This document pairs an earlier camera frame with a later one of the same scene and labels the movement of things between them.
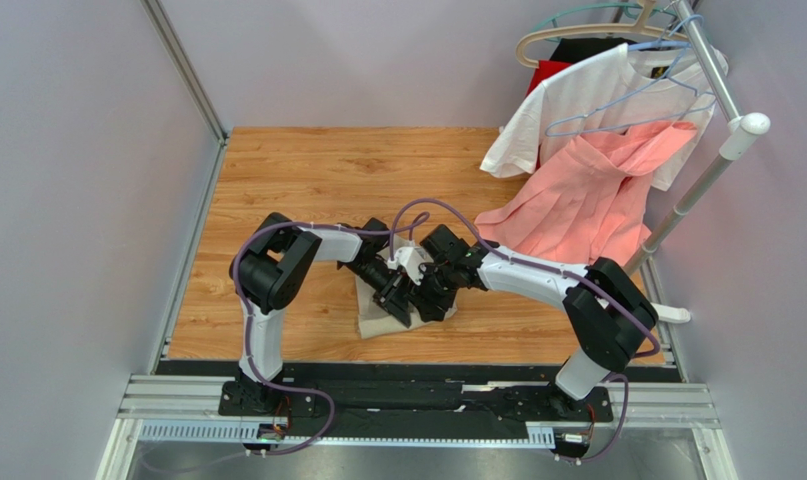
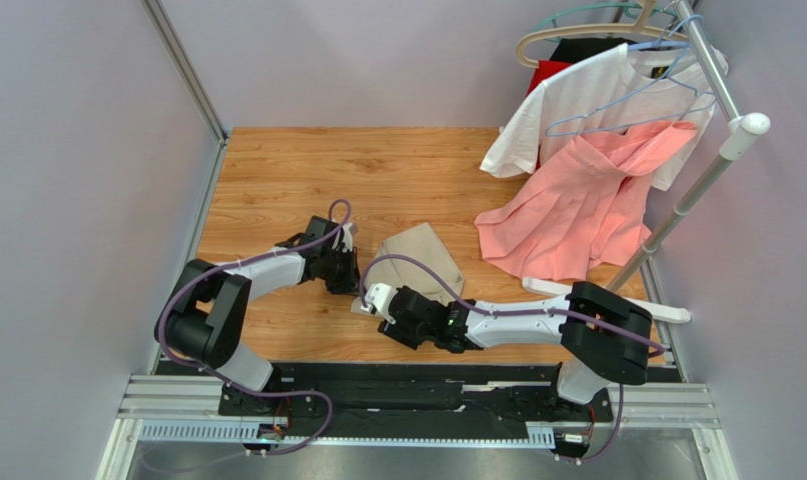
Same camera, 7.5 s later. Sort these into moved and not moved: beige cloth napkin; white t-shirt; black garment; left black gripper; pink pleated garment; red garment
Moved: beige cloth napkin; left black gripper
Not moved: pink pleated garment; black garment; white t-shirt; red garment
